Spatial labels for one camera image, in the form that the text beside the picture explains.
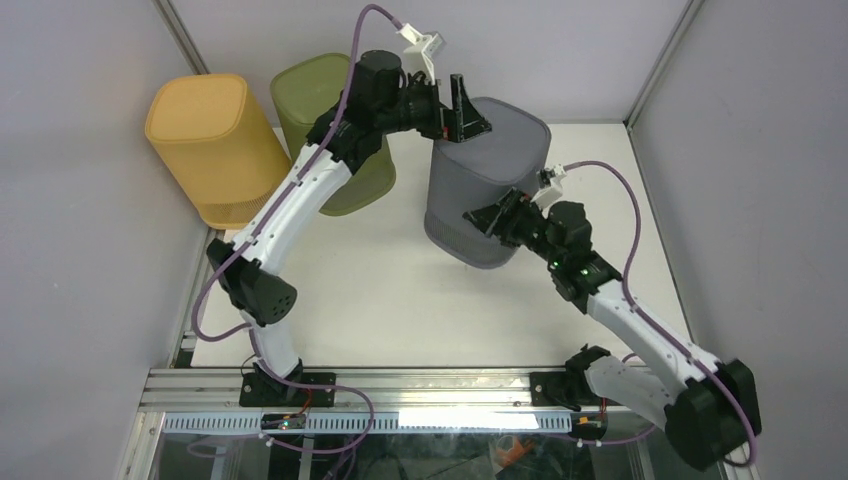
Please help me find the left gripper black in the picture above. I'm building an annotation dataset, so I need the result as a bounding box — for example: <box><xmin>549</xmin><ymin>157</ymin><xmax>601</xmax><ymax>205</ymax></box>
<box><xmin>376</xmin><ymin>73</ymin><xmax>491</xmax><ymax>144</ymax></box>

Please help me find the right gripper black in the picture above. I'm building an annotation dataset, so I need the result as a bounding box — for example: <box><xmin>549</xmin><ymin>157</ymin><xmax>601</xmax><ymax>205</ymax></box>
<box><xmin>462</xmin><ymin>187</ymin><xmax>565</xmax><ymax>268</ymax></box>

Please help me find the grey plastic basket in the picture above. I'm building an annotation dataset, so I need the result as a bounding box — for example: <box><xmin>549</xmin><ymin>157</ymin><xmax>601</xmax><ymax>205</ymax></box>
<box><xmin>423</xmin><ymin>97</ymin><xmax>552</xmax><ymax>269</ymax></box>

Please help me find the green plastic basket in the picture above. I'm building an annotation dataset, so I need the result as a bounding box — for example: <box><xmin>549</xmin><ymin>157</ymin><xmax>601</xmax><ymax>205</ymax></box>
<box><xmin>270</xmin><ymin>53</ymin><xmax>396</xmax><ymax>216</ymax></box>

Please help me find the yellow plastic basket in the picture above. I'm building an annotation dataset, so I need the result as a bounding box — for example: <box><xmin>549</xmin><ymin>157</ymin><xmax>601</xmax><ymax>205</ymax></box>
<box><xmin>145</xmin><ymin>73</ymin><xmax>292</xmax><ymax>230</ymax></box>

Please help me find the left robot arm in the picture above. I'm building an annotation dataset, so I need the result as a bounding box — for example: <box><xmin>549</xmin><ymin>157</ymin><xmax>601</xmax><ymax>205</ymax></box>
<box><xmin>206</xmin><ymin>50</ymin><xmax>492</xmax><ymax>406</ymax></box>

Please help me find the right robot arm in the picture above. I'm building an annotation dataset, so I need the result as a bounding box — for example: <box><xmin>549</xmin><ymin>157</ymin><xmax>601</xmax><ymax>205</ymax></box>
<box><xmin>462</xmin><ymin>188</ymin><xmax>762</xmax><ymax>471</ymax></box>

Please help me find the orange object under table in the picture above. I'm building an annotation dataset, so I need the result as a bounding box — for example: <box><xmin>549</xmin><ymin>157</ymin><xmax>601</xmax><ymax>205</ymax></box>
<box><xmin>492</xmin><ymin>435</ymin><xmax>535</xmax><ymax>468</ymax></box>

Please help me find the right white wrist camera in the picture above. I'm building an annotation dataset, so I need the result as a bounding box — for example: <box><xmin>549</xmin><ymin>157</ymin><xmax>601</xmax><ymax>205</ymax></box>
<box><xmin>533</xmin><ymin>165</ymin><xmax>567</xmax><ymax>211</ymax></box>

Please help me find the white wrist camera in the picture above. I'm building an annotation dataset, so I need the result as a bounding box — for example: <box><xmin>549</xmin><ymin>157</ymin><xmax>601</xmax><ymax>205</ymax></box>
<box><xmin>533</xmin><ymin>165</ymin><xmax>567</xmax><ymax>211</ymax></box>
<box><xmin>398</xmin><ymin>23</ymin><xmax>445</xmax><ymax>84</ymax></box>

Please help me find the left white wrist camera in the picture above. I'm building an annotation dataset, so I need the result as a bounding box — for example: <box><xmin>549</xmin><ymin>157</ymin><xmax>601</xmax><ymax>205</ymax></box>
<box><xmin>398</xmin><ymin>23</ymin><xmax>445</xmax><ymax>84</ymax></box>

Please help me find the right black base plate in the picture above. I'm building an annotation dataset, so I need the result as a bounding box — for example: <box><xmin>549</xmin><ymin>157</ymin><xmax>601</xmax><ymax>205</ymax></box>
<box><xmin>529</xmin><ymin>370</ymin><xmax>601</xmax><ymax>411</ymax></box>

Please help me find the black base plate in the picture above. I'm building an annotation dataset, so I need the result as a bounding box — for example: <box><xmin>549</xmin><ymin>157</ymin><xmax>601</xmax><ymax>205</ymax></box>
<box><xmin>238</xmin><ymin>369</ymin><xmax>337</xmax><ymax>408</ymax></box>
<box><xmin>529</xmin><ymin>370</ymin><xmax>601</xmax><ymax>411</ymax></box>

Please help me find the white slotted cable duct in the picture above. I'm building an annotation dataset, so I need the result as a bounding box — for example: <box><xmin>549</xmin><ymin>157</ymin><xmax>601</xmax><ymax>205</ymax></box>
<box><xmin>162</xmin><ymin>407</ymin><xmax>572</xmax><ymax>436</ymax></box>

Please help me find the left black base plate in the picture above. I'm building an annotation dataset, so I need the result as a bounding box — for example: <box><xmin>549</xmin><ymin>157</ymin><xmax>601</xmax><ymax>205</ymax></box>
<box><xmin>238</xmin><ymin>369</ymin><xmax>337</xmax><ymax>408</ymax></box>

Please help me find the aluminium mounting rail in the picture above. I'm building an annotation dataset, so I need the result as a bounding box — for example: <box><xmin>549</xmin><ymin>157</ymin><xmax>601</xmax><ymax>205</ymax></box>
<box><xmin>119</xmin><ymin>368</ymin><xmax>763</xmax><ymax>480</ymax></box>

